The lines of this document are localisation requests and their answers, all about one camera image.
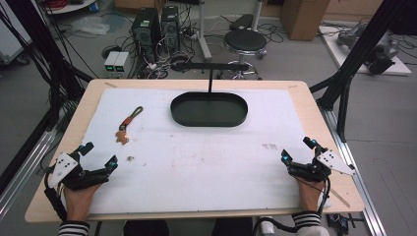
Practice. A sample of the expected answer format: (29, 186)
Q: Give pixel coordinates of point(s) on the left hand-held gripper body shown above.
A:
(62, 167)

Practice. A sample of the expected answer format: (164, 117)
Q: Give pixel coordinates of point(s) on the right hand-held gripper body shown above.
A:
(308, 170)

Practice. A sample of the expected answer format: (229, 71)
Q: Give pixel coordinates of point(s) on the person's right hand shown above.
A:
(309, 196)

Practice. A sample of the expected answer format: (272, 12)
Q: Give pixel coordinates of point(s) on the person's left hand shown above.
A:
(78, 203)

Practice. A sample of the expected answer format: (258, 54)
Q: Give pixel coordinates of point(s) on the thin wooden stick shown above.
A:
(340, 198)

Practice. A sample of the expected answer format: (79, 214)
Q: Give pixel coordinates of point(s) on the small electronics board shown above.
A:
(339, 223)

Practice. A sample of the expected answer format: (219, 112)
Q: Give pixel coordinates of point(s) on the white cylinder under table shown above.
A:
(267, 227)

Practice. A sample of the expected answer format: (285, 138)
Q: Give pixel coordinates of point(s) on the person's leg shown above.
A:
(146, 228)
(232, 227)

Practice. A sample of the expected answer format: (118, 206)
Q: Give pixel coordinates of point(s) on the white table mat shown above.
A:
(203, 170)

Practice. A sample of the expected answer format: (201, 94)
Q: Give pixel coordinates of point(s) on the white power supply box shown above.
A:
(110, 62)
(122, 63)

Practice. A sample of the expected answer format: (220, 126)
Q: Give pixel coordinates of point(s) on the black oval tray hanger stand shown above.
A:
(209, 111)

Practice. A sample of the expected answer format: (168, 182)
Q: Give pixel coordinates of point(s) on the white floor board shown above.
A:
(337, 52)

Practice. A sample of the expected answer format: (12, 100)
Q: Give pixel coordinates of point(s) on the black robot device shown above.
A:
(380, 62)

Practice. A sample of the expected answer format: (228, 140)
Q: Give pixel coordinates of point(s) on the grey robot device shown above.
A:
(349, 35)

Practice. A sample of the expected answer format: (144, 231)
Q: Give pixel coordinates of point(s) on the black round stool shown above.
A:
(245, 41)

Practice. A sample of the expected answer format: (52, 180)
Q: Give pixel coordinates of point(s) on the clear plastic bag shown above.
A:
(90, 25)

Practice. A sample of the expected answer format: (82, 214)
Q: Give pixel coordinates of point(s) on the cardboard box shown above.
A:
(303, 18)

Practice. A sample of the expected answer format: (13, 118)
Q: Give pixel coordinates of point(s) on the large black computer tower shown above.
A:
(146, 32)

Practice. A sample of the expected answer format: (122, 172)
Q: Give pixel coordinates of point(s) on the white desk leg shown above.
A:
(256, 14)
(203, 29)

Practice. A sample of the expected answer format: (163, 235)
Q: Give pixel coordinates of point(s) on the black foot pedal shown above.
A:
(242, 21)

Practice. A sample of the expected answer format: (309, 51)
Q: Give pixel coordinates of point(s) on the white round table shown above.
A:
(70, 7)

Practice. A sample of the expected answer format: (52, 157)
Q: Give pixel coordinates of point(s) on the slim black computer tower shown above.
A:
(170, 28)

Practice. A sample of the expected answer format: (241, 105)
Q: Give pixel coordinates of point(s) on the aluminium rail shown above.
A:
(359, 183)
(23, 170)

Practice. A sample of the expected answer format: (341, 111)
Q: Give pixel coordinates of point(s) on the black metal frame stand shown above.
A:
(31, 36)
(357, 55)

